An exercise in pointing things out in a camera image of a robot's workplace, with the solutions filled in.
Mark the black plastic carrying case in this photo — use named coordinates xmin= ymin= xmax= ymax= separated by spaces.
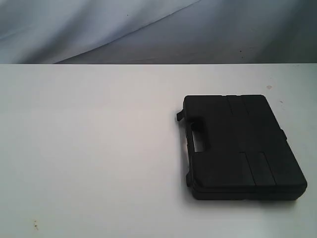
xmin=177 ymin=95 xmax=308 ymax=201

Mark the grey backdrop cloth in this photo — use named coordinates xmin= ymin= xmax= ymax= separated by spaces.
xmin=0 ymin=0 xmax=317 ymax=64

